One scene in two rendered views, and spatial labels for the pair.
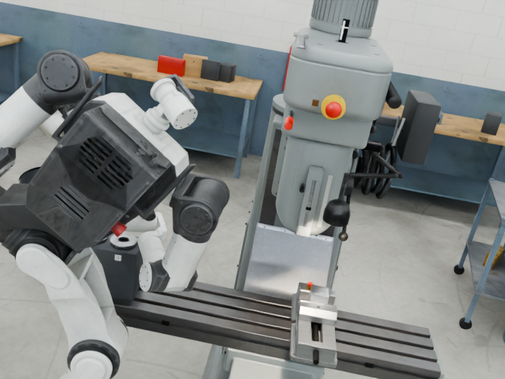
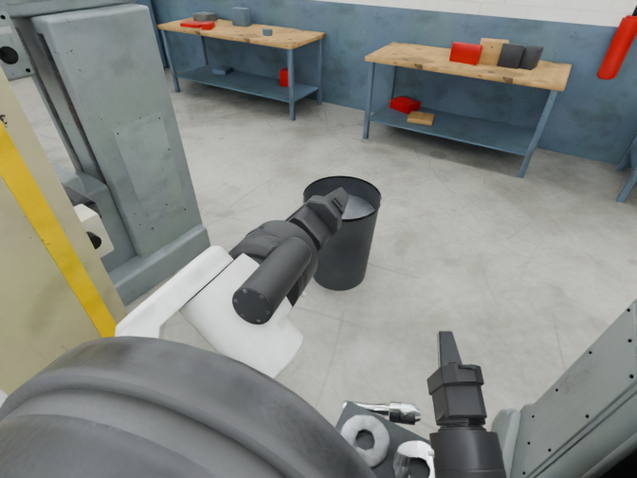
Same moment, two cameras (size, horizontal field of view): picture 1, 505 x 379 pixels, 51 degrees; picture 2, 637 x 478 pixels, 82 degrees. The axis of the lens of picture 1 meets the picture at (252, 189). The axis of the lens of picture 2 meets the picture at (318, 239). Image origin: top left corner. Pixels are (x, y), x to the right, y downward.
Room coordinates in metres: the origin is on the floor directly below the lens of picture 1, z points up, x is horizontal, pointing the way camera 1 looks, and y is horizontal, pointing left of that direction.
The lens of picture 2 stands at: (1.24, 0.44, 1.85)
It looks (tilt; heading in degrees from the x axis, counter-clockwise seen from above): 40 degrees down; 28
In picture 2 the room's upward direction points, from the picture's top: straight up
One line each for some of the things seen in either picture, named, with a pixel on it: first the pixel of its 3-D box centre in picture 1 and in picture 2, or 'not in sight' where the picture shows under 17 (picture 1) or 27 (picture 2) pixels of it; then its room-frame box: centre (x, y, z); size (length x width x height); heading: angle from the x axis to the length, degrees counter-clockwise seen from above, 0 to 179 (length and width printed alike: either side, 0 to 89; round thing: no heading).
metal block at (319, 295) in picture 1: (318, 298); not in sight; (1.51, -0.28, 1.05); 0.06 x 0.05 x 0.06; 89
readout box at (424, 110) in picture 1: (417, 126); not in sight; (1.79, -0.53, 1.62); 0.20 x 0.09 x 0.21; 177
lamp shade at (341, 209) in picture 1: (337, 210); not in sight; (1.31, -0.24, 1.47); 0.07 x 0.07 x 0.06
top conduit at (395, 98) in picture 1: (383, 83); not in sight; (1.54, -0.32, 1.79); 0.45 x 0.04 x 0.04; 177
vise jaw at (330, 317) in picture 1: (317, 312); not in sight; (1.45, -0.28, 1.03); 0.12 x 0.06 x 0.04; 89
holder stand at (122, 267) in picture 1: (107, 262); (385, 474); (1.52, 0.45, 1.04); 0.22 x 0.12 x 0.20; 90
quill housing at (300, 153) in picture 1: (312, 179); not in sight; (1.52, -0.18, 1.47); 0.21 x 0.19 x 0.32; 87
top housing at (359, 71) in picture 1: (335, 69); not in sight; (1.53, -0.18, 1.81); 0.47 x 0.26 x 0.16; 177
